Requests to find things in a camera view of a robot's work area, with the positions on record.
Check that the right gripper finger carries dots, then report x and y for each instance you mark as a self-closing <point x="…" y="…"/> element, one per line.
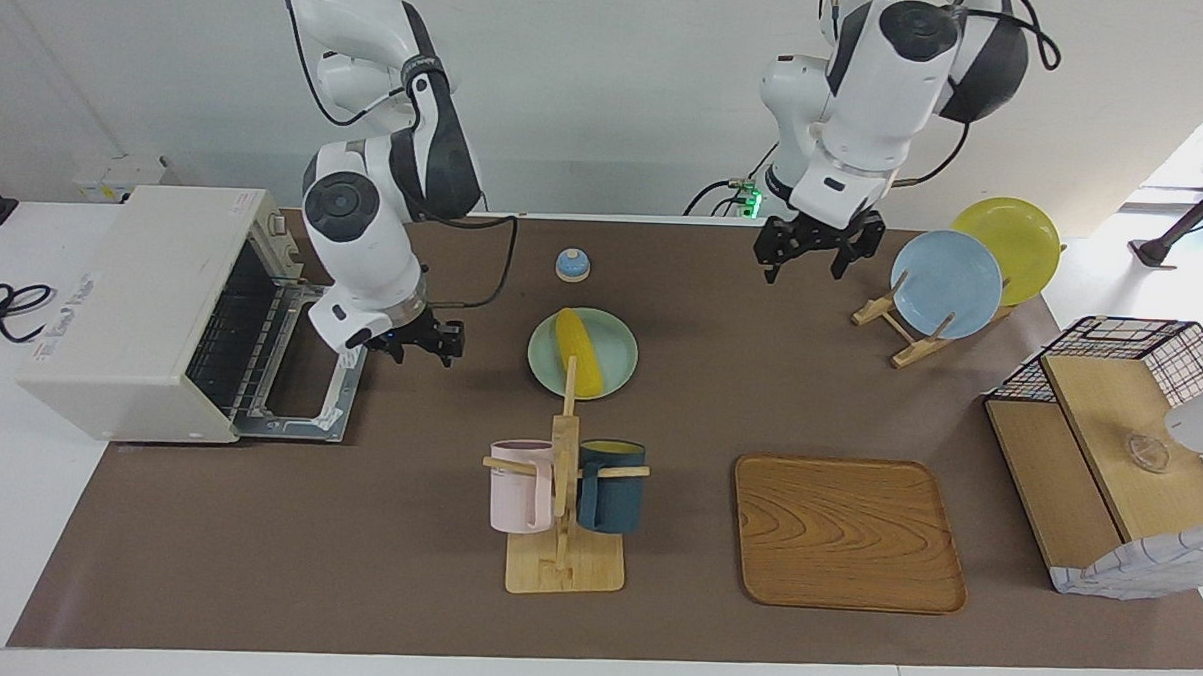
<point x="446" y="351"/>
<point x="450" y="331"/>

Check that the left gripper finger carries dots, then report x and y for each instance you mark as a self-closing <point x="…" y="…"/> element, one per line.
<point x="846" y="259"/>
<point x="768" y="262"/>

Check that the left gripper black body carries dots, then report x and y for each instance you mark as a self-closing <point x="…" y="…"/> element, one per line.
<point x="820" y="228"/>

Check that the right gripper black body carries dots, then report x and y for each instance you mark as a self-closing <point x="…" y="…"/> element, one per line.
<point x="411" y="339"/>

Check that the yellow banana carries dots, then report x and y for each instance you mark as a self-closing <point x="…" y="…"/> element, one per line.
<point x="579" y="352"/>

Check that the pale green plate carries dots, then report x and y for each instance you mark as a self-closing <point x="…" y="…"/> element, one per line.
<point x="615" y="369"/>

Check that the white toaster oven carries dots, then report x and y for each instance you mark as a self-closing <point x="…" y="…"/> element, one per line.
<point x="132" y="302"/>

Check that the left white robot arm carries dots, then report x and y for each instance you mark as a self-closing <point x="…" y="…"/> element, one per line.
<point x="880" y="98"/>

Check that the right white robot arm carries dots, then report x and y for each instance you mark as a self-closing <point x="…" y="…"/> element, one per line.
<point x="365" y="240"/>

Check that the light blue plate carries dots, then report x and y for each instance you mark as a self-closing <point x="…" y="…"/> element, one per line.
<point x="949" y="285"/>

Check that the wooden plate rack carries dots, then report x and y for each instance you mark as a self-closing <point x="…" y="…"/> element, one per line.
<point x="911" y="347"/>

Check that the pink mug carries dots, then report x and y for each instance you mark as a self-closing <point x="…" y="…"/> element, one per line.
<point x="518" y="490"/>

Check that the yellow plate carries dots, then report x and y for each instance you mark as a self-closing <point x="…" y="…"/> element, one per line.
<point x="1020" y="243"/>

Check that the dark teal mug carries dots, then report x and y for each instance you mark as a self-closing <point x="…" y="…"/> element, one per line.
<point x="611" y="493"/>

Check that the brown table mat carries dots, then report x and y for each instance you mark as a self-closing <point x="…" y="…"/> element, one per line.
<point x="403" y="571"/>

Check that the wooden mug tree stand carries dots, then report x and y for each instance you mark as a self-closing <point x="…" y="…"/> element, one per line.
<point x="563" y="572"/>

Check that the wooden serving tray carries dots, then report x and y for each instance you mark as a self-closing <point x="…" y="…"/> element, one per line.
<point x="850" y="537"/>

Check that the wooden two-level shelf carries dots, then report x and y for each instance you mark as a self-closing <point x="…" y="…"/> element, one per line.
<point x="1109" y="416"/>

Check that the black floor stand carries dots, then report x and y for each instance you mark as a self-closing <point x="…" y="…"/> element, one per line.
<point x="1181" y="223"/>

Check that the white power box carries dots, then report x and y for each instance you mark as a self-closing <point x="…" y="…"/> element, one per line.
<point x="117" y="176"/>

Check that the small clear glass dish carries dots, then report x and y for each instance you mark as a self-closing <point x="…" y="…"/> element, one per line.
<point x="1149" y="453"/>

